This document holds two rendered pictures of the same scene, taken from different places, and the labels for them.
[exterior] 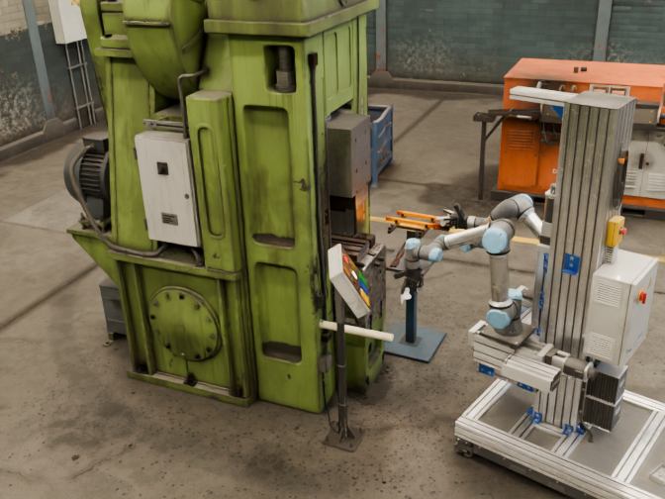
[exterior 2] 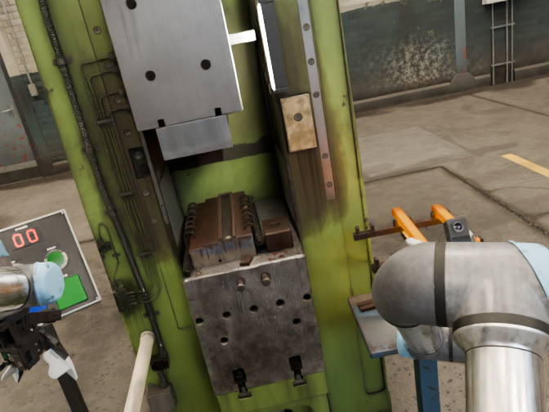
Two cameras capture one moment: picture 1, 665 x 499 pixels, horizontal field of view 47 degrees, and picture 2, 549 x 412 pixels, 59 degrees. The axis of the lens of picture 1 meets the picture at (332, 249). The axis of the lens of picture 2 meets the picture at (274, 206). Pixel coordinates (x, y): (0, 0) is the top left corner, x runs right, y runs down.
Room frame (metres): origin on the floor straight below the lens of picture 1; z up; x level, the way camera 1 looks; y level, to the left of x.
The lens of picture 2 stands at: (3.68, -1.47, 1.59)
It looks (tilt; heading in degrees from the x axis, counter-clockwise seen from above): 21 degrees down; 63
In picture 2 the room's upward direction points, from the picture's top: 11 degrees counter-clockwise
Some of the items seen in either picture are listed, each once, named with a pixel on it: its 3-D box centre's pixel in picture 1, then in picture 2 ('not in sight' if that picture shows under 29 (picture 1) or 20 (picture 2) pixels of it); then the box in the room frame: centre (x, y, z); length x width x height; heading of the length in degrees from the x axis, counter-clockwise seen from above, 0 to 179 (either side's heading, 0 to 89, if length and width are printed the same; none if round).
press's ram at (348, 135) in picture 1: (331, 150); (191, 42); (4.25, -0.01, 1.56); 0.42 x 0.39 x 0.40; 66
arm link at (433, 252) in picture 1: (431, 252); not in sight; (3.52, -0.51, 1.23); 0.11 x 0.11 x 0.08; 58
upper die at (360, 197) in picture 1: (329, 192); (197, 123); (4.21, 0.01, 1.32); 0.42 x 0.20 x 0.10; 66
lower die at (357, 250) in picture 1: (331, 247); (221, 224); (4.21, 0.01, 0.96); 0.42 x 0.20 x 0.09; 66
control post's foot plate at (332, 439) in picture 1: (343, 431); not in sight; (3.58, -0.03, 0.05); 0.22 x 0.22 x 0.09; 66
